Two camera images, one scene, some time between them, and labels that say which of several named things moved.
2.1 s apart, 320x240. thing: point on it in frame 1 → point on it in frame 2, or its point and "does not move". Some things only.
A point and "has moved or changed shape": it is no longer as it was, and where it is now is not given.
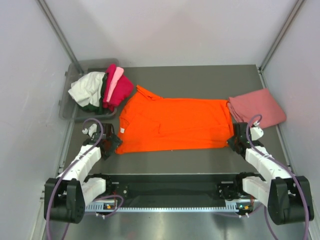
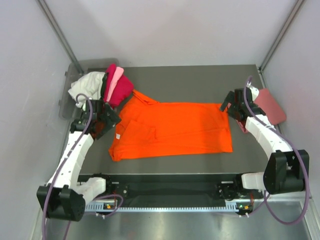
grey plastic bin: (69, 108) does not move
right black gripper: (230, 142) → (229, 100)
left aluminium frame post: (45, 6) does not move
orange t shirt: (149, 123) has moved or changed shape
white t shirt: (86, 90) does not move
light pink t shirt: (118, 71) does not move
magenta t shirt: (123, 92) does not move
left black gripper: (115, 143) → (113, 119)
